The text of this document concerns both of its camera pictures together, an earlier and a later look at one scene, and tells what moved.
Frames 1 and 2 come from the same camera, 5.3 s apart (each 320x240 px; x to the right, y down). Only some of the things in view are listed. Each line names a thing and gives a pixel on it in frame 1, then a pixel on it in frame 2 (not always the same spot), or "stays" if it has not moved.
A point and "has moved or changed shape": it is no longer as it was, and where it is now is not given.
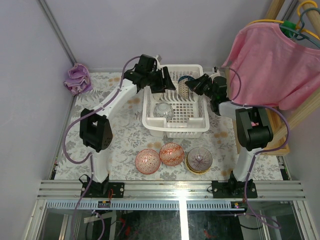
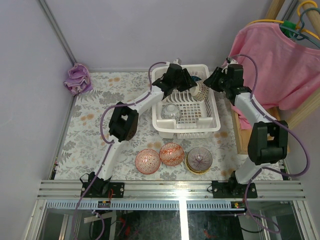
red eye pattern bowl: [147, 161] stays
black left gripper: [160, 80] -> [182, 78]
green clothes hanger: [289, 28] stays
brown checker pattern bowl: [183, 89] has moved or changed shape
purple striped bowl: [199, 159] stays
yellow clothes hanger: [298, 27] stays
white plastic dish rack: [180, 113] has moved or changed shape
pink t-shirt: [266, 68] stays
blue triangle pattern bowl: [189, 78] has moved or changed shape
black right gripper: [196, 85] -> [211, 81]
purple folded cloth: [78, 80] stays
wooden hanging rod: [314, 15] stays
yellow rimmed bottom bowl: [195, 172] stays
